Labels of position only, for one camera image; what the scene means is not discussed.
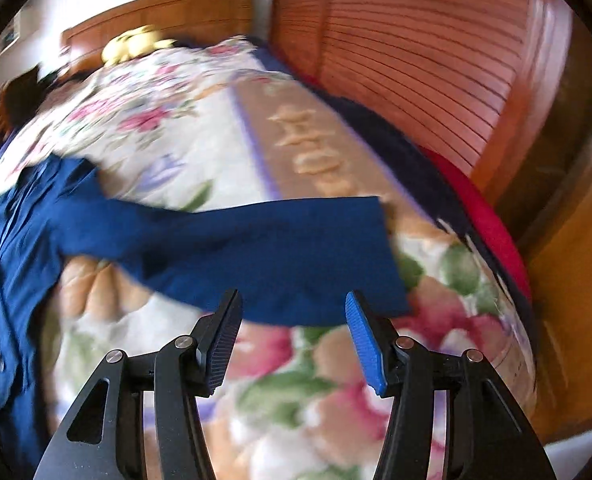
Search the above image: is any wooden slatted wardrobe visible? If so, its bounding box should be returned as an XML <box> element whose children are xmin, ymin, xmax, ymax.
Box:
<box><xmin>268</xmin><ymin>0</ymin><xmax>577</xmax><ymax>206</ymax></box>

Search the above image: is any navy bed sheet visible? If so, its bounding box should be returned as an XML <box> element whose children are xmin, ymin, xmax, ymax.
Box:
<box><xmin>241</xmin><ymin>35</ymin><xmax>537</xmax><ymax>361</ymax></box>

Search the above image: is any wooden panelled door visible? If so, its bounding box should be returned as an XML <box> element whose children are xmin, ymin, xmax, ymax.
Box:
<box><xmin>496</xmin><ymin>10</ymin><xmax>592</xmax><ymax>446</ymax></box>

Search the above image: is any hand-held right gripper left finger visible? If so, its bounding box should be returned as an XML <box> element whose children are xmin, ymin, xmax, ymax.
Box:
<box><xmin>33</xmin><ymin>288</ymin><xmax>244</xmax><ymax>480</ymax></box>

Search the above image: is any navy blue long-sleeved top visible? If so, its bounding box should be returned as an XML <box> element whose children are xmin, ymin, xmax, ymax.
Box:
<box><xmin>0</xmin><ymin>156</ymin><xmax>411</xmax><ymax>480</ymax></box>

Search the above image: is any dark wooden chair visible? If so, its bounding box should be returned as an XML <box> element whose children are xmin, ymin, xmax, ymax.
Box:
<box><xmin>3</xmin><ymin>67</ymin><xmax>42</xmax><ymax>127</ymax></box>

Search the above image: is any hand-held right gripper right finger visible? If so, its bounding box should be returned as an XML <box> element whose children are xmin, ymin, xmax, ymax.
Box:
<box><xmin>345</xmin><ymin>290</ymin><xmax>559</xmax><ymax>480</ymax></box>

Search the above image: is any wooden headboard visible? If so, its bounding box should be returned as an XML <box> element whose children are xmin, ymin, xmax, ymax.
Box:
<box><xmin>60</xmin><ymin>0</ymin><xmax>254</xmax><ymax>76</ymax></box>

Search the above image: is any red bed sheet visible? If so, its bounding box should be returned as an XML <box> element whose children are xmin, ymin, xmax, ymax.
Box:
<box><xmin>421</xmin><ymin>147</ymin><xmax>533</xmax><ymax>303</ymax></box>

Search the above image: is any yellow plush toy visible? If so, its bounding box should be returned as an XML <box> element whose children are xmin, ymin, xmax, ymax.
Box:
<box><xmin>100</xmin><ymin>25</ymin><xmax>174</xmax><ymax>66</ymax></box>

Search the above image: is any floral blanket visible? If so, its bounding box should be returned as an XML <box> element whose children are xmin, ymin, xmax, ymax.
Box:
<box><xmin>0</xmin><ymin>35</ymin><xmax>537</xmax><ymax>480</ymax></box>

